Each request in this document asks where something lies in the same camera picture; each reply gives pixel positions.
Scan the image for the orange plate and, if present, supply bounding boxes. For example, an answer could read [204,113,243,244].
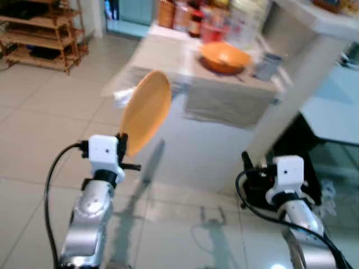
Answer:
[121,70,172,157]

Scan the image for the black bag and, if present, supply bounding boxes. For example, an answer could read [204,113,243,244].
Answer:
[269,112,338,209]

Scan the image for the beige tablecloth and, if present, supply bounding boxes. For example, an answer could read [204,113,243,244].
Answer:
[101,25,287,129]

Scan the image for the white crumpled cloth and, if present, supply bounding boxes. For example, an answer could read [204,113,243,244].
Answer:
[319,178,338,220]

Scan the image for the grey cup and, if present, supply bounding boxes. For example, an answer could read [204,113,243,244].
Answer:
[254,52,284,82]

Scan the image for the orange bowl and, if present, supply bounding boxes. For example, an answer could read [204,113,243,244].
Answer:
[199,41,251,75]

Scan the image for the pale blue table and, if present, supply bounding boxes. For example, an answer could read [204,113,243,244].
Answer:
[300,64,359,147]

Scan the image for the teal glass door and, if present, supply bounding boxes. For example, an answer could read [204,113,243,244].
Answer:
[104,0,155,38]

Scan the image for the wooden shelf rack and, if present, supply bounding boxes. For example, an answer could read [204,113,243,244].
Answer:
[0,0,89,75]

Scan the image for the red container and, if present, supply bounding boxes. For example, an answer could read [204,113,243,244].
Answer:
[199,11,231,43]

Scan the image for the brown jar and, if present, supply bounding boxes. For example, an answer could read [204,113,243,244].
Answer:
[157,0,190,31]

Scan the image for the dark red bottle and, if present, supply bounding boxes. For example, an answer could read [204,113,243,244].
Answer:
[188,0,206,38]

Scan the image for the yellow snack bags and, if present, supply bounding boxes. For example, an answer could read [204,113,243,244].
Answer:
[311,0,359,15]

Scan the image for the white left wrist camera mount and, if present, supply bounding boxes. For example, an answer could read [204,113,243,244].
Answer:
[88,134,125,174]

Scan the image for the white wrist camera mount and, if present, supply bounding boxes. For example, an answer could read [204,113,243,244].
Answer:
[265,156,306,205]
[88,134,125,174]

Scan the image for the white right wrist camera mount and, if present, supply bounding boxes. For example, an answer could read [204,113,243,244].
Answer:
[265,156,306,205]

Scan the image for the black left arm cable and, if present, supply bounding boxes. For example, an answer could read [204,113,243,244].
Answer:
[44,142,90,268]

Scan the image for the white counter with post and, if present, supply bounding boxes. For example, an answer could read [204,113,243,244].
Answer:
[247,0,359,163]

